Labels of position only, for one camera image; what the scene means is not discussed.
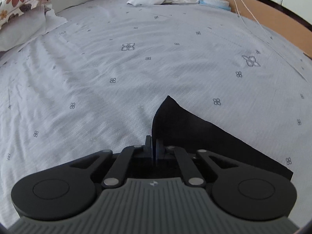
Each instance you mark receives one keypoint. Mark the black pants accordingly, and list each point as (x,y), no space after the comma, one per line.
(209,141)

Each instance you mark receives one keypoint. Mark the floral pillow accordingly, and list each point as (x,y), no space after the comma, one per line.
(19,1)

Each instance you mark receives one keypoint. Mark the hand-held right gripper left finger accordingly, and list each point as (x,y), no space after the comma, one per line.
(148,146)

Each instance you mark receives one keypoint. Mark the wooden bed frame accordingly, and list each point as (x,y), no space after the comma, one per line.
(268,9)

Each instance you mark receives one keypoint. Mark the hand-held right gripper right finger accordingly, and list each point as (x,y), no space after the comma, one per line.
(160,149)

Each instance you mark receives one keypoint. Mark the grey patterned bed sheet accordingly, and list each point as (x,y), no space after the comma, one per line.
(97,78)

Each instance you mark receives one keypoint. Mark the white pillow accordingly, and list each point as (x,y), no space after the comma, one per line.
(22,26)

